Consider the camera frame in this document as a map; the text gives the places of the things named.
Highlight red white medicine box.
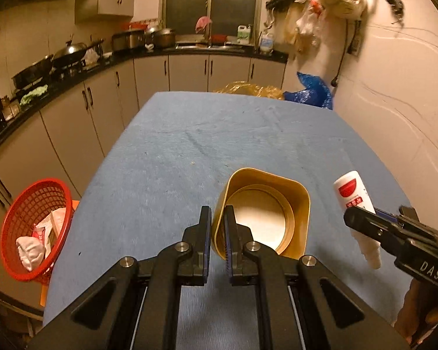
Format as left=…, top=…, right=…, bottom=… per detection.
left=32, top=208, right=66, bottom=258

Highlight pink cloth on faucet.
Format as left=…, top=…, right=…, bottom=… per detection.
left=194, top=16, right=212, bottom=34

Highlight black frying pan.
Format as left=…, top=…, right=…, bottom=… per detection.
left=11, top=54, right=53, bottom=89

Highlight wok with lid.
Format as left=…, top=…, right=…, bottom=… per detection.
left=53, top=39, right=104, bottom=70

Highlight hanging plastic bags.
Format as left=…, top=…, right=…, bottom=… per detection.
left=266, top=0, right=368, bottom=54

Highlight white detergent jug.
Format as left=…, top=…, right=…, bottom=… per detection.
left=237, top=25, right=251, bottom=45

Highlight rice cooker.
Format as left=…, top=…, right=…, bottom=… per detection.
left=111, top=29, right=145, bottom=52

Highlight red plastic mesh basket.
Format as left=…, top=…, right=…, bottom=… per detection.
left=0, top=178, right=75, bottom=285

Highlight white tissue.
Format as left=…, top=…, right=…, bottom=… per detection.
left=15, top=236, right=46, bottom=272

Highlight blue table cloth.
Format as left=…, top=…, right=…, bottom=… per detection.
left=31, top=92, right=410, bottom=349

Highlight yellow plastic bag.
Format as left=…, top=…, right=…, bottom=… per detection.
left=214, top=81, right=285, bottom=100

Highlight operator hand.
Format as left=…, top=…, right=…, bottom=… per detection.
left=393, top=279, right=438, bottom=345

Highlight white spray bottle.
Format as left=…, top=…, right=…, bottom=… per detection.
left=333, top=171, right=381, bottom=270

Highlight green cloth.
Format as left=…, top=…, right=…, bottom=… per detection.
left=20, top=85, right=48, bottom=106

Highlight blue plastic bag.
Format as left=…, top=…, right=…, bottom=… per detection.
left=283, top=72, right=333, bottom=110

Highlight steel cooking pot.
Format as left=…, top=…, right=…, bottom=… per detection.
left=145, top=26, right=175, bottom=49

